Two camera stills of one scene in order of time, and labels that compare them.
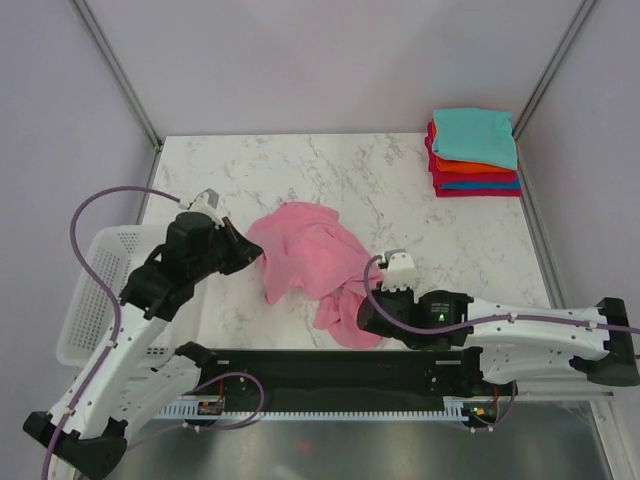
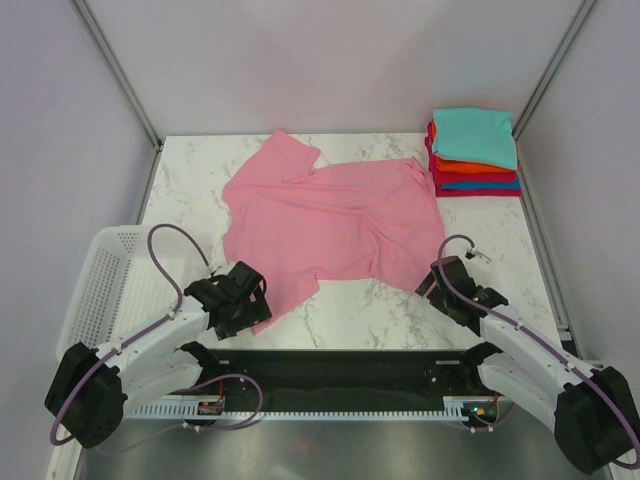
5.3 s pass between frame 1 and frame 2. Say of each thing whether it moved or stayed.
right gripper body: moved
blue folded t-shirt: stayed
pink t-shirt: moved
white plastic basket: stayed
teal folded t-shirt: stayed
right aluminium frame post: stayed
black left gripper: stayed
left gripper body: moved
